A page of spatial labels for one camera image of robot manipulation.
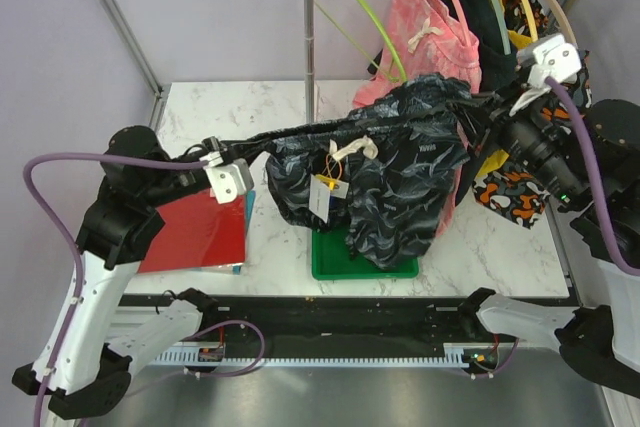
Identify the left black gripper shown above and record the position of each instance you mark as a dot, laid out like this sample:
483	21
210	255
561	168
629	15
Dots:
220	148

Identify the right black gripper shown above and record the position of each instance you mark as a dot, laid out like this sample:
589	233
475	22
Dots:
489	115

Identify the dark patterned shorts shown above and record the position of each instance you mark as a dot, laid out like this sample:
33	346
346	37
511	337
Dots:
396	201

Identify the white blue price tag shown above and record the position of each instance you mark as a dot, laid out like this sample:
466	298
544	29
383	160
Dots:
321	191

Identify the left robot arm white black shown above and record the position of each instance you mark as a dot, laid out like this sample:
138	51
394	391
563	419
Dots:
80	374

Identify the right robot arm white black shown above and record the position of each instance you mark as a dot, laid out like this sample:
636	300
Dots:
593	172

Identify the grey blue hanger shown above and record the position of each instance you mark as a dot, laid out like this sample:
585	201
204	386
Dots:
490	23

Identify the camouflage patterned shorts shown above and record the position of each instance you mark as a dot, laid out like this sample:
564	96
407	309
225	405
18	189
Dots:
503	186

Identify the yellow shorts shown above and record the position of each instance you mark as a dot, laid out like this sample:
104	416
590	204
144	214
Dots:
520	21

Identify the green hanger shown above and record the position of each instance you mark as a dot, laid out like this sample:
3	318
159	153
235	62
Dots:
396	72

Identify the dark navy garment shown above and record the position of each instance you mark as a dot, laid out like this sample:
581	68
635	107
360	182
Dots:
497	69

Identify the red folder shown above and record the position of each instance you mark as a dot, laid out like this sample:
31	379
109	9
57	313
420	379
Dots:
177	245

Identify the pink dress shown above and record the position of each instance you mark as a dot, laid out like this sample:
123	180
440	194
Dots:
429	39

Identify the green plastic tray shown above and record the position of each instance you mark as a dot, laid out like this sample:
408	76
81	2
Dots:
331	261

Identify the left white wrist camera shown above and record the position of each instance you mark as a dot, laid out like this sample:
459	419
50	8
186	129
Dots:
228	181

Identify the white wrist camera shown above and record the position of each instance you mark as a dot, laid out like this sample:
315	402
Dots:
551	56
228	181

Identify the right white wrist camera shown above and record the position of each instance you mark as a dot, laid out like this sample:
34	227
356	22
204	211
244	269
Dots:
551	56

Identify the aluminium frame post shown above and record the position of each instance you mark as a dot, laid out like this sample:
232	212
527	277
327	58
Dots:
126	34

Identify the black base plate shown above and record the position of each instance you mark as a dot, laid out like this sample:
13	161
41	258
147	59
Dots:
324	328

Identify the white cable duct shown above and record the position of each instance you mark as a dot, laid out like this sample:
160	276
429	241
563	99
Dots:
189	355

